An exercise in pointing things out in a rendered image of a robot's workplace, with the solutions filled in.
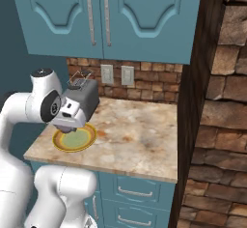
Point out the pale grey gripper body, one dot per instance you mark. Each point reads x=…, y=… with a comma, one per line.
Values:
x=72, y=121

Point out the grey wall socket plate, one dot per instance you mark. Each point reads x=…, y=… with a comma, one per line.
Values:
x=107, y=74
x=127, y=76

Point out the yellow plate with green centre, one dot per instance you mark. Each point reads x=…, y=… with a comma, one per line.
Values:
x=80, y=140

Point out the blue drawer front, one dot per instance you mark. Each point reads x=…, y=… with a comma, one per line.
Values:
x=138, y=186
x=138, y=217

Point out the dark wooden side panel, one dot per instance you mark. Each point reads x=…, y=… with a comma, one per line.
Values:
x=196, y=87

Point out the grey toaster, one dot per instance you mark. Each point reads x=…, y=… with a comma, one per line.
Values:
x=87, y=103

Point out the dark purple eggplant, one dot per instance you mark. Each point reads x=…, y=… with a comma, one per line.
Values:
x=67, y=129

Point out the blue wall cupboard door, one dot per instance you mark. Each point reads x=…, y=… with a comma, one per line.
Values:
x=58, y=13
x=151, y=16

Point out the blue base cupboard door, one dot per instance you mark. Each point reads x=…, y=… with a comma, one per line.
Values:
x=98, y=212

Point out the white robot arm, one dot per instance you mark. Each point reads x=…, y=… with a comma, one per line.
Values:
x=19, y=174

